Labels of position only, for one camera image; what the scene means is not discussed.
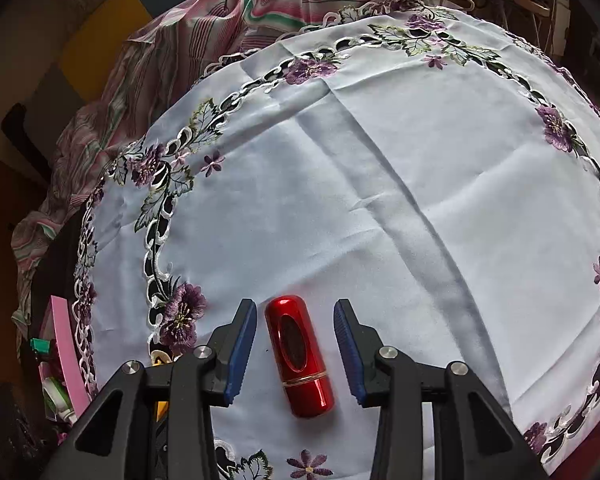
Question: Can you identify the black rolled mat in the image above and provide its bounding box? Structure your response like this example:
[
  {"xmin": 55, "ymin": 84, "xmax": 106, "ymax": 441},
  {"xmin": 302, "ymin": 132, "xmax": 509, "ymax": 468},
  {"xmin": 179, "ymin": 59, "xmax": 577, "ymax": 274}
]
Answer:
[{"xmin": 1, "ymin": 102, "xmax": 51, "ymax": 186}]

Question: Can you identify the pink cardboard box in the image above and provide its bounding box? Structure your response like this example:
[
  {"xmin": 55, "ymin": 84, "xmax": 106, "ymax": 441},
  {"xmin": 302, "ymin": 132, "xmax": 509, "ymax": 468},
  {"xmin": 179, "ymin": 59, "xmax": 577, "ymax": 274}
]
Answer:
[{"xmin": 37, "ymin": 295, "xmax": 92, "ymax": 413}]

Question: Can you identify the white green plug-in device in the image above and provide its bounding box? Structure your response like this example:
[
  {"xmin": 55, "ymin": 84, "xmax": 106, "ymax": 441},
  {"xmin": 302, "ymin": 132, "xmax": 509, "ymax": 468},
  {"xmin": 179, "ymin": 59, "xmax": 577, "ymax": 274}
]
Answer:
[{"xmin": 42, "ymin": 377, "xmax": 77, "ymax": 423}]

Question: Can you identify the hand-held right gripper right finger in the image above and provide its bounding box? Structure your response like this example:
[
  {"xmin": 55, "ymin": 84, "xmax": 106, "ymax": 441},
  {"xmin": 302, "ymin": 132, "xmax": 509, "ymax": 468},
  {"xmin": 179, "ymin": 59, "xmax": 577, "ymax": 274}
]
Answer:
[{"xmin": 333, "ymin": 299, "xmax": 551, "ymax": 480}]

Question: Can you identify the white embroidered floral tablecloth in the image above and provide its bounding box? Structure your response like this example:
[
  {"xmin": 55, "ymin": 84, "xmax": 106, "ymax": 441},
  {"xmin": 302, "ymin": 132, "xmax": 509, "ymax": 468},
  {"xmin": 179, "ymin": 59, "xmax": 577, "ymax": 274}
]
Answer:
[{"xmin": 72, "ymin": 0, "xmax": 600, "ymax": 480}]

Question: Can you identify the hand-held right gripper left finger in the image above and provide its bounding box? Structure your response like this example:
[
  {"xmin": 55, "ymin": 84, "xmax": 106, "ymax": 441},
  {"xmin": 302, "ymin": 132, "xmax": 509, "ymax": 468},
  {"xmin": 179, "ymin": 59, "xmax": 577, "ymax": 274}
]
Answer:
[{"xmin": 40, "ymin": 299, "xmax": 257, "ymax": 480}]

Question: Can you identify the grey yellow blue headboard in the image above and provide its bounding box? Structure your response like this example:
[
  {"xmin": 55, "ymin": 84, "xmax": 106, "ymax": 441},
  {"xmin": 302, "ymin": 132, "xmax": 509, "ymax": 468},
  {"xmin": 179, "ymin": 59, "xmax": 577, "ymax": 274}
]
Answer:
[{"xmin": 0, "ymin": 0, "xmax": 261, "ymax": 126}]

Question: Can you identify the red glossy tube case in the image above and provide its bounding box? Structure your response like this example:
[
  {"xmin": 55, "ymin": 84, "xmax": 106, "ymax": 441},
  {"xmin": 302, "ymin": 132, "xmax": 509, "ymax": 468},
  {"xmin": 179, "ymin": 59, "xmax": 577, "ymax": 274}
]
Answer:
[{"xmin": 264, "ymin": 296, "xmax": 336, "ymax": 418}]

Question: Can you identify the person's left hand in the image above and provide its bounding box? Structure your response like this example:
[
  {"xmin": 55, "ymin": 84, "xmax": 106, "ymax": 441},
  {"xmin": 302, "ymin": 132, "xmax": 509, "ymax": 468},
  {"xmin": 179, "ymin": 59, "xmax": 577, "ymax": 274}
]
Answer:
[{"xmin": 0, "ymin": 384, "xmax": 46, "ymax": 466}]

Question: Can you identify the pink green striped blanket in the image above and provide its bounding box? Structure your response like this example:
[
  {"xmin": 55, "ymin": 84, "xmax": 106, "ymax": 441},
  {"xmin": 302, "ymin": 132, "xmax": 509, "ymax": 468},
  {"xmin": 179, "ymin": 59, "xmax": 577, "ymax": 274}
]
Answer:
[{"xmin": 11, "ymin": 0, "xmax": 416, "ymax": 331}]

